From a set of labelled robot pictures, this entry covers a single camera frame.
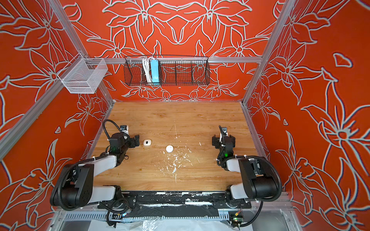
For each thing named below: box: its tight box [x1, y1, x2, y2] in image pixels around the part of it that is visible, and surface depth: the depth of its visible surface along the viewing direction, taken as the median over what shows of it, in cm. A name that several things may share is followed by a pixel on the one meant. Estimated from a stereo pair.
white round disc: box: [165, 144, 174, 154], surface depth 94 cm
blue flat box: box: [150, 59, 160, 86], surface depth 91 cm
